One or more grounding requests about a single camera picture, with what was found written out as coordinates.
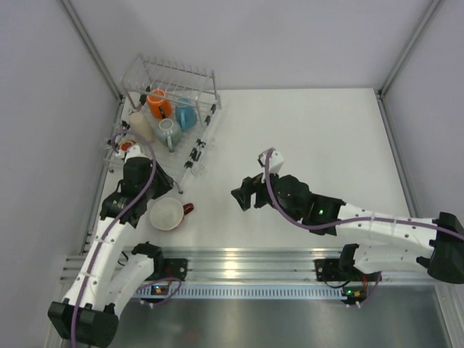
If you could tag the silver wire dish rack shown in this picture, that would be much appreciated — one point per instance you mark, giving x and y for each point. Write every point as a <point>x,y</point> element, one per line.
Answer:
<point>177,80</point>

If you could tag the grey green speckled mug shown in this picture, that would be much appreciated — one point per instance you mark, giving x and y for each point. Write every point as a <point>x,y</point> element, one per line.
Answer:
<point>169,133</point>

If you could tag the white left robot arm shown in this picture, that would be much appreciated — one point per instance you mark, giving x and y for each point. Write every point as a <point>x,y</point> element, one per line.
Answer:
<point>90,311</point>

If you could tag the beige handleless cup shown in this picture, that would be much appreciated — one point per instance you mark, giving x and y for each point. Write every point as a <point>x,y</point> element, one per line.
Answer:
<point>139,124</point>

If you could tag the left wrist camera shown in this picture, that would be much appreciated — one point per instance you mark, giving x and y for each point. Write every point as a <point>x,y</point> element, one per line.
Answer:
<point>132,152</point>

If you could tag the red mug white interior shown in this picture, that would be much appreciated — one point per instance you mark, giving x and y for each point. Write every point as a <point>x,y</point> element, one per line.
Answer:
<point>168,213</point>

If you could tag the blue mug white interior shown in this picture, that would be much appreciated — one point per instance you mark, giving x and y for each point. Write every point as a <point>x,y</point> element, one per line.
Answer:
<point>185,114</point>

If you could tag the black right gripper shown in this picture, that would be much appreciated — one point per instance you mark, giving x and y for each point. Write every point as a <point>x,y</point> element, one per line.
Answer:
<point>258,192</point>

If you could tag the brown mug black interior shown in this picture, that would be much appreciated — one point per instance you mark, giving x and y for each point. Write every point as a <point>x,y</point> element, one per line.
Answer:
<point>124,146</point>

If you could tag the orange mug black handle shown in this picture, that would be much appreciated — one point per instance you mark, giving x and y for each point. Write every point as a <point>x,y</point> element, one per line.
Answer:
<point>160,107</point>

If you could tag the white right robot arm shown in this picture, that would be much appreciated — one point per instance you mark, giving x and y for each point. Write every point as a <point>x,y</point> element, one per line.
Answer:
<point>374,242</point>

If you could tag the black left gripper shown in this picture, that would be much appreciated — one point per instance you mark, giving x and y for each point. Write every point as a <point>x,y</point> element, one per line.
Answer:
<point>131,159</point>

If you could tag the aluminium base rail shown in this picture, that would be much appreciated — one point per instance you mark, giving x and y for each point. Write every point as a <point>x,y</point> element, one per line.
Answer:
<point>248,265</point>

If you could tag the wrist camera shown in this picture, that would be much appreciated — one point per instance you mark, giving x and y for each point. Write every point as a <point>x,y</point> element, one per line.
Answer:
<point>271,158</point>
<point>132,152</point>

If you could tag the perforated grey cable duct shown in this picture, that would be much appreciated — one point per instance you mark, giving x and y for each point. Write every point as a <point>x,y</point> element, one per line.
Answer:
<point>198,291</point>

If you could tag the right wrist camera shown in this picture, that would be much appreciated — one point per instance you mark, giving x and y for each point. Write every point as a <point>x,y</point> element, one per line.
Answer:
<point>271,158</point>

